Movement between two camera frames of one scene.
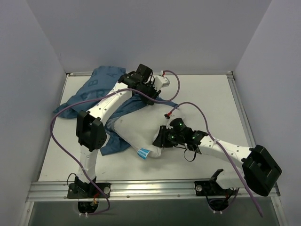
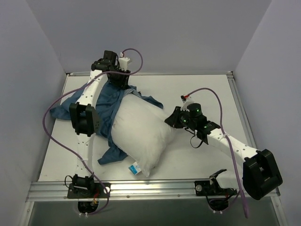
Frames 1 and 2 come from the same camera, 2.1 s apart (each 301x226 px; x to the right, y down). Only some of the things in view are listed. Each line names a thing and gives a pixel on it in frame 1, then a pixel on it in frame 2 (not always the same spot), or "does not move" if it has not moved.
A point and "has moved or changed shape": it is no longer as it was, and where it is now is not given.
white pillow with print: (140, 127) has moved or changed shape
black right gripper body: (162, 138) -> (178, 118)
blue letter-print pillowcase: (100, 80) has moved or changed shape
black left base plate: (88, 190) does not move
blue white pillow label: (143, 152) -> (135, 168)
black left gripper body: (151, 94) -> (119, 78)
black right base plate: (211, 188) does not move
